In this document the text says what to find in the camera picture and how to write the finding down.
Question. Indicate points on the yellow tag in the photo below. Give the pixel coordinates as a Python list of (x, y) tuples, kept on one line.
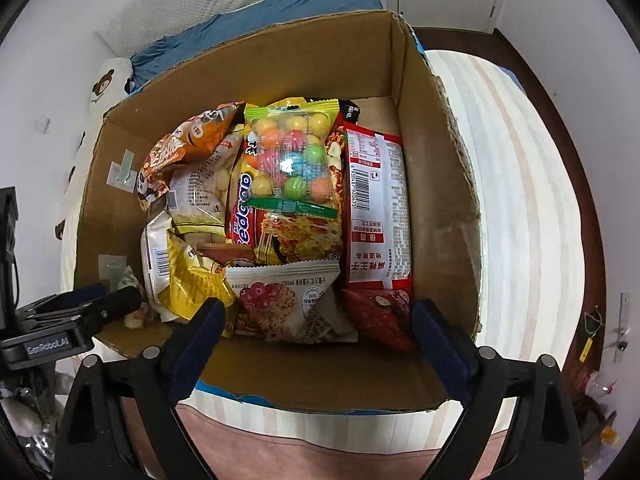
[(586, 350)]

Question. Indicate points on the bear print white bedding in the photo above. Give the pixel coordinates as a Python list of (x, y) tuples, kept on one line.
[(107, 85)]

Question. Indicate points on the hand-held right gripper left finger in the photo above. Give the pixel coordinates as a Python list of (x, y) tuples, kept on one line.
[(195, 355)]

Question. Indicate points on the white packet with pink print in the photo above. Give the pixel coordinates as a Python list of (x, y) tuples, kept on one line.
[(290, 300)]

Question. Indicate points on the dark wooden bed frame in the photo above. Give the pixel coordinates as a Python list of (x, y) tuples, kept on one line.
[(565, 135)]

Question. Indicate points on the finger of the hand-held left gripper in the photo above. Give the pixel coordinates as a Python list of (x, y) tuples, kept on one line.
[(92, 294), (117, 305)]

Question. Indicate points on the brown red snack packet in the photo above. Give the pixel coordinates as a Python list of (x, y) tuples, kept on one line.
[(225, 255)]

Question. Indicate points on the red and white noodle packet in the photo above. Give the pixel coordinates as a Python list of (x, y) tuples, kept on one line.
[(380, 210)]

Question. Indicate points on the metal latch plate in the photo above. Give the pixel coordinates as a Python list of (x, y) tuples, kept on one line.
[(625, 320)]

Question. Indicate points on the silver white snack packet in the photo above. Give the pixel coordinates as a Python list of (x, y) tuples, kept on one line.
[(157, 260)]

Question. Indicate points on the colourful candy ball bag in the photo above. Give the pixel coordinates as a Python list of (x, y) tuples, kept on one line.
[(290, 160)]

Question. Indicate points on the crumpled silver plastic bag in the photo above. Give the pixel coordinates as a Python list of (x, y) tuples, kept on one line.
[(27, 415)]

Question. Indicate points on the small white wrapped candy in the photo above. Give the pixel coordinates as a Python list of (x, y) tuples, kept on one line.
[(132, 320)]

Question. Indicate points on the yellow instant noodle packet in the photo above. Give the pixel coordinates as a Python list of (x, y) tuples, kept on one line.
[(300, 235)]

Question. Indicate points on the brown cardboard box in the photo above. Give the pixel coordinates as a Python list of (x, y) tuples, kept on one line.
[(325, 60)]

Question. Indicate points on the pale yellow snack packet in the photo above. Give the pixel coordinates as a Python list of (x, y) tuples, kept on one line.
[(200, 190)]

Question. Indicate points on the dark red snack packet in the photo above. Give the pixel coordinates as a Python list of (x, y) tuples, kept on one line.
[(380, 315)]

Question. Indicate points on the red instant noodle packet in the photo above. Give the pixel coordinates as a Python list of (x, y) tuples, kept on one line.
[(245, 210)]

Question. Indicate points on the orange snack bag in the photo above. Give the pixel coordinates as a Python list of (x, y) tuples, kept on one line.
[(175, 150)]

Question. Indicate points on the clear plastic bottle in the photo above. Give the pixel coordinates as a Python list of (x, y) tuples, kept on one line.
[(600, 385)]

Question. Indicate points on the small white wall patch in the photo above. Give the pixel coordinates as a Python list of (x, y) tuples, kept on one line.
[(42, 125)]

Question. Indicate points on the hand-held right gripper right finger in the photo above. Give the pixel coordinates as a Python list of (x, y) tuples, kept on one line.
[(440, 350)]

